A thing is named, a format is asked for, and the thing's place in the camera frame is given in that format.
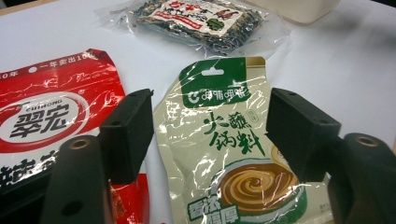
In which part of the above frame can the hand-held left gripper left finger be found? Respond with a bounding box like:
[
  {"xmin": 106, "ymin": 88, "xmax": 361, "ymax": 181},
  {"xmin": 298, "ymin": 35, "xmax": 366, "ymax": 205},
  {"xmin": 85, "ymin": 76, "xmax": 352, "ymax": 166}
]
[{"xmin": 98, "ymin": 88, "xmax": 155, "ymax": 185}]

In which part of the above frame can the clear bag of dark dried food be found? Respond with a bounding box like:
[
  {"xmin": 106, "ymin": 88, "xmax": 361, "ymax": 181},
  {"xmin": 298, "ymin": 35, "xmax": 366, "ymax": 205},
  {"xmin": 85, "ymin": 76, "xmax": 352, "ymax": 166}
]
[{"xmin": 94, "ymin": 0, "xmax": 292, "ymax": 59}]

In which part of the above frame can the white divided storage box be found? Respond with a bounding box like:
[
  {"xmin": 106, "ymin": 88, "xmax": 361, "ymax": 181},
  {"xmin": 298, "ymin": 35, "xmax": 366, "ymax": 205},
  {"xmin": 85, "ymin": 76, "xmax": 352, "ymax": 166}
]
[{"xmin": 245, "ymin": 0, "xmax": 343, "ymax": 25}]

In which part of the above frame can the beige green sauce packet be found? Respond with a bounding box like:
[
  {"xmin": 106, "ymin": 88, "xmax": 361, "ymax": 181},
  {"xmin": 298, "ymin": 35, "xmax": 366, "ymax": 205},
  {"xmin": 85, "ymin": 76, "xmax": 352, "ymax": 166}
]
[{"xmin": 152, "ymin": 56, "xmax": 335, "ymax": 224}]

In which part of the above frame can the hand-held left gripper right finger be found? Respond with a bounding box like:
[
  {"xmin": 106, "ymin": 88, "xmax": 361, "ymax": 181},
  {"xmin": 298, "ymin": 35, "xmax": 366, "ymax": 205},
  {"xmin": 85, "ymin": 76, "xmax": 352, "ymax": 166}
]
[{"xmin": 265, "ymin": 87, "xmax": 343, "ymax": 184}]

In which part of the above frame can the red seasoning packet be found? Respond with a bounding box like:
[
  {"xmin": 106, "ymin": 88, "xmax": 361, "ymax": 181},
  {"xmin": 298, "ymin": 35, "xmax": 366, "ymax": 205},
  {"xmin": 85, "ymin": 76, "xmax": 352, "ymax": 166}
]
[{"xmin": 0, "ymin": 48, "xmax": 151, "ymax": 224}]

